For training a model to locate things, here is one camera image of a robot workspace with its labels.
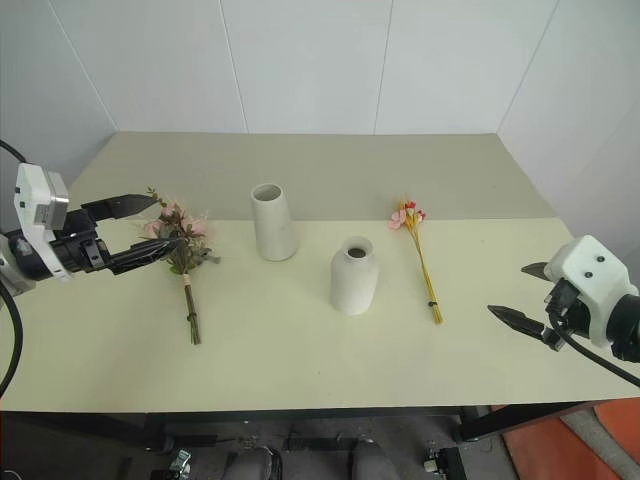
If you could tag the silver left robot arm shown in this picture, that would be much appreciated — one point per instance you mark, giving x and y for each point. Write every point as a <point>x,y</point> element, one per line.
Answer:
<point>20,262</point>

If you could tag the metal caster wheel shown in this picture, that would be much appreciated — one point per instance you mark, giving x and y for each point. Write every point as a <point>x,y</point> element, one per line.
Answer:
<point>181,456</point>
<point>434,457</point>

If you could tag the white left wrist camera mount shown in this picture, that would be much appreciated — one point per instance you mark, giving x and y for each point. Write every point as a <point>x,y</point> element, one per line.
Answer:
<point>32,215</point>

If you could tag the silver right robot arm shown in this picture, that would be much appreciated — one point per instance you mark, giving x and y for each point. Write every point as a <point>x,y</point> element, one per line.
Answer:
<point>629,325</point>

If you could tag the black table frame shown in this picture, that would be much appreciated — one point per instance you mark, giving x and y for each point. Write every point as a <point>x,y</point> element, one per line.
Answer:
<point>300,416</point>

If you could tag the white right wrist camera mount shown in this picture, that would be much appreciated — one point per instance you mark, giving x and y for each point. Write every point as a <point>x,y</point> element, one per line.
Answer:
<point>592,275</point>

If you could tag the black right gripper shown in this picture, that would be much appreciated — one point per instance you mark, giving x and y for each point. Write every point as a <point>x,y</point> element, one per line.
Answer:
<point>567,310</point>

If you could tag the yellow stemmed flower bunch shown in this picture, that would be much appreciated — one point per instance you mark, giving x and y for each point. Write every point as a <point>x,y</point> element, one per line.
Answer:
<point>411,215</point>

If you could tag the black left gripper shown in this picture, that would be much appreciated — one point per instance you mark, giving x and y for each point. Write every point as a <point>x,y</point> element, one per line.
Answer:
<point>79,247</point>

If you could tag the white bottle shaped vase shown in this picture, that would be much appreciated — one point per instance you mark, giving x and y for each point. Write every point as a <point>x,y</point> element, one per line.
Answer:
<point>354,285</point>

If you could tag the white conical vase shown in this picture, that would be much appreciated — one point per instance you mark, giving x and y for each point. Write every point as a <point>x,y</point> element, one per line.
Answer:
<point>274,225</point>

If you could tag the orange floor mat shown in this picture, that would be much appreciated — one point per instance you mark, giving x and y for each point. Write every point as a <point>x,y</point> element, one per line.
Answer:
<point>545,445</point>

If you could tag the dark grey rounded shape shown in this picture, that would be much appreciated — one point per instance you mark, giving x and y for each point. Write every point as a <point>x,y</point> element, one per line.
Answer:
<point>371,460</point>

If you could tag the pink flower bouquet green stems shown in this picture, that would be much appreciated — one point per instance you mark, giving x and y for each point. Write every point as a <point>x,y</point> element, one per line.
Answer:
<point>187,225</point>

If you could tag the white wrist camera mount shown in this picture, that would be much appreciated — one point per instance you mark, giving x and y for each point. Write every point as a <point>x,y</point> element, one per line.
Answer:
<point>592,275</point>
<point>32,215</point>

